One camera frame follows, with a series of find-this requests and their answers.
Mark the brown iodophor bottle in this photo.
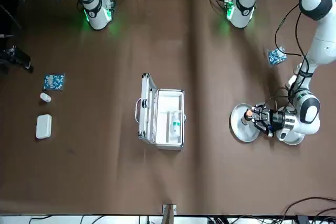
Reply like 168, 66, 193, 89
243, 108, 255, 125

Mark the aluminium frame post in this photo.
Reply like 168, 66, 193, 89
162, 204, 177, 224

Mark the clear bottle green label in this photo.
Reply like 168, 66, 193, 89
169, 110, 182, 138

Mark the silver aluminium medical case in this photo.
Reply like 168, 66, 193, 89
135, 73, 187, 151

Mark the black desk cable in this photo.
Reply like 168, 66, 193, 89
283, 196, 336, 224

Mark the gray round plate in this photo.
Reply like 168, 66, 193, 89
230, 103, 261, 143

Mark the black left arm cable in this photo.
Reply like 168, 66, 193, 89
262, 0, 316, 120

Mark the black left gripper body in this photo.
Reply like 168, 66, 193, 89
268, 110, 286, 130

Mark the blue capsule bag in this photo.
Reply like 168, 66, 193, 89
43, 73, 66, 91
266, 47, 287, 66

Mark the white round plate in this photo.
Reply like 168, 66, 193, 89
274, 106, 306, 146

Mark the white plastic box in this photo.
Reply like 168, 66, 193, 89
35, 114, 53, 140
286, 75, 300, 91

